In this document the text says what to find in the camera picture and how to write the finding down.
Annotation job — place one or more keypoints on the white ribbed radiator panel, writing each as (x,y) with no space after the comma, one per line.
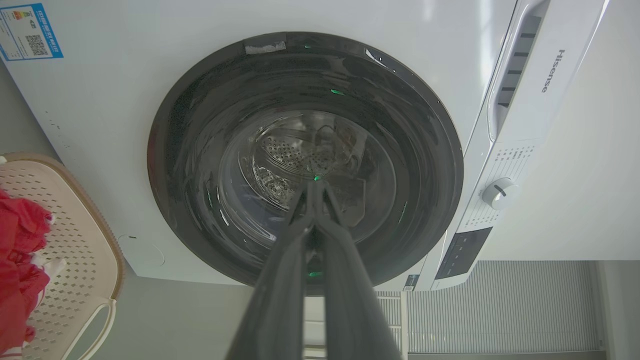
(500,310)

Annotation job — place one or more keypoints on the round dark washing machine door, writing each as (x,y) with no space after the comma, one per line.
(210,150)

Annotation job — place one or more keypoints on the white washing machine dial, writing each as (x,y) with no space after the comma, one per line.
(499,193)

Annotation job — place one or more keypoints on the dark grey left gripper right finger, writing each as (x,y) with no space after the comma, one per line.
(350,300)

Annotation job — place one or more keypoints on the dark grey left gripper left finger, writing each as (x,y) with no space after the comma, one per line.
(280,295)

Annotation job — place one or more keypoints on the white Hisense washing machine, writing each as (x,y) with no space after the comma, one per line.
(115,125)

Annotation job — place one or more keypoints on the blue energy label sticker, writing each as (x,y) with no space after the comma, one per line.
(29,31)

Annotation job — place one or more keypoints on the red garment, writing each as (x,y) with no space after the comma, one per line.
(17,260)

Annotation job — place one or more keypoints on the beige perforated laundry basket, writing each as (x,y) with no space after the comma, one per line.
(80,240)

